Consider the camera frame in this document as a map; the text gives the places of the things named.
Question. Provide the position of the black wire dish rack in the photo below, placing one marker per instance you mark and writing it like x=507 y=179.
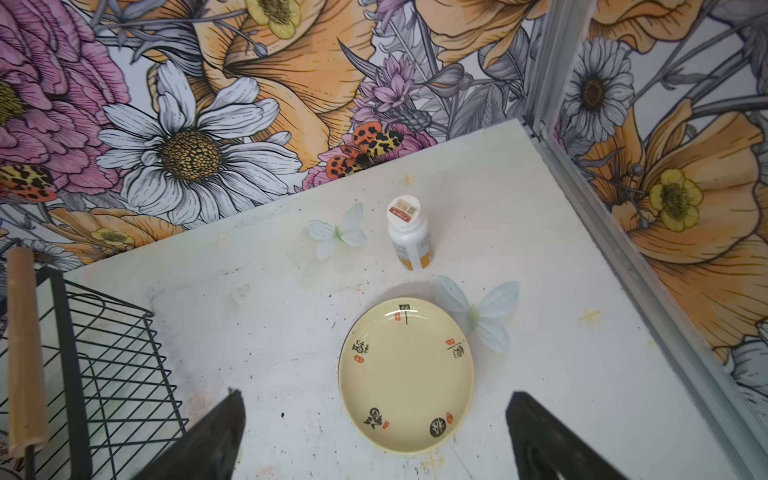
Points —
x=111 y=407

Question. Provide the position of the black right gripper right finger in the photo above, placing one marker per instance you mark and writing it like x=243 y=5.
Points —
x=545 y=448

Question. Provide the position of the white pill bottle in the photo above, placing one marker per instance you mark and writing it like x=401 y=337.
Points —
x=408 y=229

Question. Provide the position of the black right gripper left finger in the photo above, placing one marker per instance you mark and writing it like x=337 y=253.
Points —
x=208 y=450

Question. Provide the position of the cream plate front row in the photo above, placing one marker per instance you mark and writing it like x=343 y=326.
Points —
x=406 y=375

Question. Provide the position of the aluminium right corner post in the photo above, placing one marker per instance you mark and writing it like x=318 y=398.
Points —
x=660 y=107

